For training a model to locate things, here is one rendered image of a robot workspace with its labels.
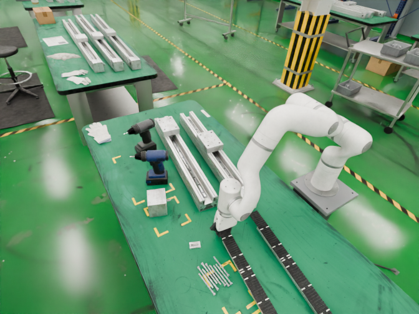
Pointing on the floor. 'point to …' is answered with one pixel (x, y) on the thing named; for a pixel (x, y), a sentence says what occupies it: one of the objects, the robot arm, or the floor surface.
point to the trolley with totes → (355, 94)
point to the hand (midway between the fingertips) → (223, 230)
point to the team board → (211, 20)
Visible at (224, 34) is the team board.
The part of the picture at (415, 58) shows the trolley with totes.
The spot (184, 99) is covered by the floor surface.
